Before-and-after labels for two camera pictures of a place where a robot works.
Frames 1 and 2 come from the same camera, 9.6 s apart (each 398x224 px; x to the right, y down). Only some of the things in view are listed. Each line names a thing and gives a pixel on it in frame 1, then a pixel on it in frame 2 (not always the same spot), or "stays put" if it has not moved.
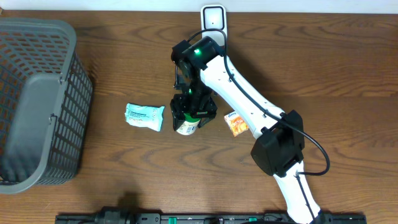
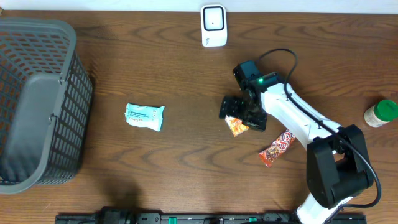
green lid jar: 189,126 → 381,113
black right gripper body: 199,100 → 253,116
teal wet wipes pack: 148,117 stays put
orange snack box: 236,124 stays put
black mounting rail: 124,215 stays put
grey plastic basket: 46,101 stays put
